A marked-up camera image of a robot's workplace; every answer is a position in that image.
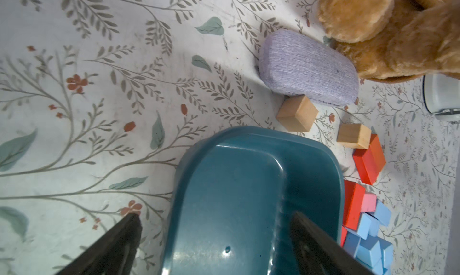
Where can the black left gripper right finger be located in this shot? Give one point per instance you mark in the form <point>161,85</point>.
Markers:
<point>316,253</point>

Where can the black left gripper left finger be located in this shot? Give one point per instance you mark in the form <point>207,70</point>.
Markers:
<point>112,254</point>

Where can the light blue cube block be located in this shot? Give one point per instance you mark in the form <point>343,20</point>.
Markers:
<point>382,214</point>
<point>368,225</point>
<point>379,269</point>

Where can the light blue rectangular block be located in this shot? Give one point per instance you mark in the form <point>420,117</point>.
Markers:
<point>369,251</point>
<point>387,251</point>
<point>351,244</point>

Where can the red rectangular block lower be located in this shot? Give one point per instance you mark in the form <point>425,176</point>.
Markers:
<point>344,232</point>

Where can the red rectangular block upper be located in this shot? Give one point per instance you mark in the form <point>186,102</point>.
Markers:
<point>354,196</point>

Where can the pink rectangular block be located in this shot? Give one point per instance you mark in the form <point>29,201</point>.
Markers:
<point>369,203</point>

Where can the dark teal plastic bin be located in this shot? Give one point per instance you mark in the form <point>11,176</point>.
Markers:
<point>236,193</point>

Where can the red rectangular block by orange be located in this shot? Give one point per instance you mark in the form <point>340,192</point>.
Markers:
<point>366,166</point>

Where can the plain wooden cube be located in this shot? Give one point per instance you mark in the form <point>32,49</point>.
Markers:
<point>355,136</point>

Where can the wooden cube with letter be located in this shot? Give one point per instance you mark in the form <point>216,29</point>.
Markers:
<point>297,114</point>

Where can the grey fabric glasses case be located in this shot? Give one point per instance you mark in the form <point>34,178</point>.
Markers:
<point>294,64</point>

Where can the white alarm clock on table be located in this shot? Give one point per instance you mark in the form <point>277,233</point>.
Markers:
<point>442,97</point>

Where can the brown teddy bear plush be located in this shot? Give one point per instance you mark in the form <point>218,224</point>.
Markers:
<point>389,40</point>

